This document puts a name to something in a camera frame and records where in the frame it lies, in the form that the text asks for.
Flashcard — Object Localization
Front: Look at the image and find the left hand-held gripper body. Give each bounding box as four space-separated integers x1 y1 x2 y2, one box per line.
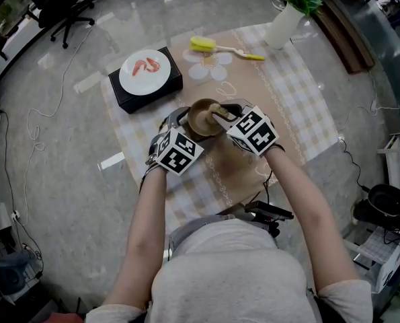
148 119 205 176

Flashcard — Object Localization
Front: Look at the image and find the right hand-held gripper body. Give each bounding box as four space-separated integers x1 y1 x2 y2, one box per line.
225 105 280 157

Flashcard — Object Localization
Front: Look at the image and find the tan scrubbing sponge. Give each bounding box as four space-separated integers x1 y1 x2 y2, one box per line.
208 102 229 119

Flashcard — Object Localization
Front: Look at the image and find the brown bowl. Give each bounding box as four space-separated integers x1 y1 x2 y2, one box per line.
187 98 228 138

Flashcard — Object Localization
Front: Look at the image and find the person's left forearm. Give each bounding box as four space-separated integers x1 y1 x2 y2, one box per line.
127 165 169 258

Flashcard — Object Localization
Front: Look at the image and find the person's right forearm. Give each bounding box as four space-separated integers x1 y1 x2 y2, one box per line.
262 146 345 248

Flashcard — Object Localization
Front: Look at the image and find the black leather box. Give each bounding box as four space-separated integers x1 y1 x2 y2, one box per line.
108 46 184 114

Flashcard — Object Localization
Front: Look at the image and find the white round plate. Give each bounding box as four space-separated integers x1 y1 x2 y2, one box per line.
118 48 172 96

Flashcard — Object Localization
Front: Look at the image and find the beige checked tablecloth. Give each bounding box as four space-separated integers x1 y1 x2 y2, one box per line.
100 24 340 228

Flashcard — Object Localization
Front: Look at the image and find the yellow sponge bottle brush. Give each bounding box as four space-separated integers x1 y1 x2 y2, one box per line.
189 36 266 62

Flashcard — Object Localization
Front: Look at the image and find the white tall vase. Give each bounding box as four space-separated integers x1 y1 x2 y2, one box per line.
264 1 307 50

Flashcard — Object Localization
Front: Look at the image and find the brown wooden platform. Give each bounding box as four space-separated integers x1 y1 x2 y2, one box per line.
313 0 377 74

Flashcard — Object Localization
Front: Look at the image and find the person's grey shirt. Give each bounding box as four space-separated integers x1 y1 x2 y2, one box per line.
85 219 375 323

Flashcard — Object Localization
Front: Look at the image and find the white metal shelf rack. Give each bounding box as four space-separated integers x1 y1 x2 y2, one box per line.
376 129 400 194

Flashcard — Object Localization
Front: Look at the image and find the black wok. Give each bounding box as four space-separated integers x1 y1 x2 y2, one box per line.
367 184 400 217

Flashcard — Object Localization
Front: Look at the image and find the black stove base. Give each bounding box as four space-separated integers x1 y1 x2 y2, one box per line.
352 199 400 230

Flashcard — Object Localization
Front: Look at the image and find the black office chair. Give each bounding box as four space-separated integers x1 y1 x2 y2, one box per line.
17 0 97 49

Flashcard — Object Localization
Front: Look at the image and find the white box black print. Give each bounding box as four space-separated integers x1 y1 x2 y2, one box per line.
376 247 400 294

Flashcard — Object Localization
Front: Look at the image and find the black framed window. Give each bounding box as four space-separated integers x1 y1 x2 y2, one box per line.
0 0 36 62

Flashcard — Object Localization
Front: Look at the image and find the dark grey bag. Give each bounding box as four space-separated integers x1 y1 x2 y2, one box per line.
0 250 41 304

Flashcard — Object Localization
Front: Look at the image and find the black power cable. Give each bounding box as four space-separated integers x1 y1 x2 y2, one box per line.
339 139 370 191

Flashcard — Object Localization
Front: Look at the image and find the white cable with adapter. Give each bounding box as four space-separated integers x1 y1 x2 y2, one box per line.
337 72 400 131

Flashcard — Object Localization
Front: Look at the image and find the white floor cable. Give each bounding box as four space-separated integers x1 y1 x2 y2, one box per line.
24 0 103 227

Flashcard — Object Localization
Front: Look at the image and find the white frame checked cloth rack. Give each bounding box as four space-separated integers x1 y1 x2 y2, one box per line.
342 225 400 294

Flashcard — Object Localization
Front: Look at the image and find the black floor cable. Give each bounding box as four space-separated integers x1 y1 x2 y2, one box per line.
0 111 44 275

